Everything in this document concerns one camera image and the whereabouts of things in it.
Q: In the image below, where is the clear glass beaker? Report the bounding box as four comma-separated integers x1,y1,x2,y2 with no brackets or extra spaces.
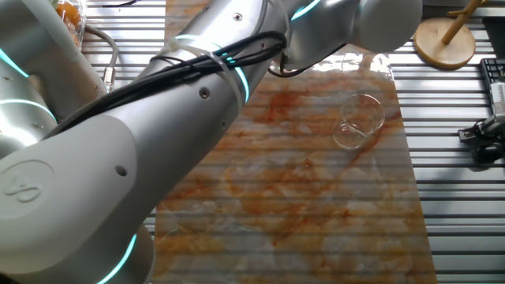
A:
330,93,386,150

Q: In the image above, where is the orange marble pattern mat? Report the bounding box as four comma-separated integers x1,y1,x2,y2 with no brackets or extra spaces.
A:
151,0,438,284

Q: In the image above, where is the grey corrugated conduit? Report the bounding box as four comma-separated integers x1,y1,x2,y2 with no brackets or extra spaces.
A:
84,24,120,92

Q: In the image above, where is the clear plastic fruit container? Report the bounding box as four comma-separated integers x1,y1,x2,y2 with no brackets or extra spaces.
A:
54,0,88,49

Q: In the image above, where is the wooden stand with round base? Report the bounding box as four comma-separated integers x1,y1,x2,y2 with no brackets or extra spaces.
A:
413,0,490,71

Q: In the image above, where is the orange fruit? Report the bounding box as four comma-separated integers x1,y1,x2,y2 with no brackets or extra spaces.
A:
57,2,83,25

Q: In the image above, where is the black keyboard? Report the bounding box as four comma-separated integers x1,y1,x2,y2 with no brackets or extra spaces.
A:
479,58,505,86

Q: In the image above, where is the black box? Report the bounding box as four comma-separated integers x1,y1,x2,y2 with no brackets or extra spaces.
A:
481,16,505,60

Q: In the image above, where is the robot cable bundle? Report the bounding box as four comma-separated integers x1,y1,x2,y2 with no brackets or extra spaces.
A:
43,30,349,140

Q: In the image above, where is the black loose cable loop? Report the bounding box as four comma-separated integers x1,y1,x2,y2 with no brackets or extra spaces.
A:
100,0,140,9

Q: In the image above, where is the black camera clamp mount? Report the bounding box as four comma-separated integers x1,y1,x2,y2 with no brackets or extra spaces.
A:
457,114,505,163

